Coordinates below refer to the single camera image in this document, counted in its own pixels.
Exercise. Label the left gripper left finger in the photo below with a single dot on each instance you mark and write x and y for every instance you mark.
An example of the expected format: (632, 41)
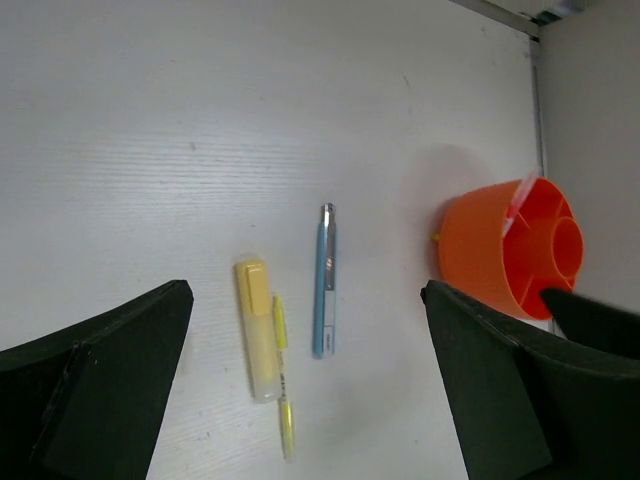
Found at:
(88, 401)

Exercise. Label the red pen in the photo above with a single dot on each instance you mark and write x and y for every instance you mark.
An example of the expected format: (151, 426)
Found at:
(518, 199)

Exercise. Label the thin yellow pen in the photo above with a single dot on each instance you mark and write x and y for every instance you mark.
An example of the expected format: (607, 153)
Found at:
(285, 407)

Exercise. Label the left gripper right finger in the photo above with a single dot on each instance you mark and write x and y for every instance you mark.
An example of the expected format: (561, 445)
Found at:
(530, 404)

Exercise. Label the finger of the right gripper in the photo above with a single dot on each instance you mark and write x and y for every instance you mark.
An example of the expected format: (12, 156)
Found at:
(593, 324)

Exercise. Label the orange round compartment container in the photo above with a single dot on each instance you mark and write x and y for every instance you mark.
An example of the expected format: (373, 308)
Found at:
(544, 247)

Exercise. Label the yellow highlighter marker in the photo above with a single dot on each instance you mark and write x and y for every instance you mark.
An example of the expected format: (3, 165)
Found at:
(258, 326)

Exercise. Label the blue grey utility knife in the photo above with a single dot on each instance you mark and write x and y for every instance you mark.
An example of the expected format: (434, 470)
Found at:
(324, 319)

